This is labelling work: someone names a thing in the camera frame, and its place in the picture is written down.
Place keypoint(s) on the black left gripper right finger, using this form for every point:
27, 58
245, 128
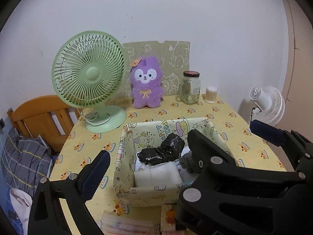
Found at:
228, 199

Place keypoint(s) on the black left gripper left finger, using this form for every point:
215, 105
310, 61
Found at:
47, 216

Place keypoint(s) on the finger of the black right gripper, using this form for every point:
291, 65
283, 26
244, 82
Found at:
281, 136

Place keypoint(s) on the colourful cartoon tissue pack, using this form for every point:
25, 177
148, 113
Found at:
168, 222

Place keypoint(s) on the white cloth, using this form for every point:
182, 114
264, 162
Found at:
21, 202
159, 175

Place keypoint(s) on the clear plastic pink packet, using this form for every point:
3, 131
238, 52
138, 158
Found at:
113, 224

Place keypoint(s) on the black plastic bag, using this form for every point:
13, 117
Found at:
169, 150

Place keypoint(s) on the white cloth on bed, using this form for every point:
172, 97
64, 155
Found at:
21, 202

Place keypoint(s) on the white standing fan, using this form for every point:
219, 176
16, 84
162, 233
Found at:
269, 105

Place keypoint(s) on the blue plaid pillow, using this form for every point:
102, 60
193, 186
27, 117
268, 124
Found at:
25, 161

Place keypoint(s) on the yellow cartoon tablecloth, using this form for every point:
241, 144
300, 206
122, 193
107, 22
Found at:
82, 146

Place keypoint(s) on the cotton swab container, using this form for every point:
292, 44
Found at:
211, 94

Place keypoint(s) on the cartoon print fabric storage box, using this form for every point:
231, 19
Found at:
202, 141

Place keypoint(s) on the glass jar with lid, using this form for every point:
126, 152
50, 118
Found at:
189, 87

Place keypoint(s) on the purple plush bunny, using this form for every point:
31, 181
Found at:
145, 78

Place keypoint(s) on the cartoon print cardboard panel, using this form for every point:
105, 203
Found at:
173, 59

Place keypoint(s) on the green desk fan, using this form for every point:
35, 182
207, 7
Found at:
87, 70

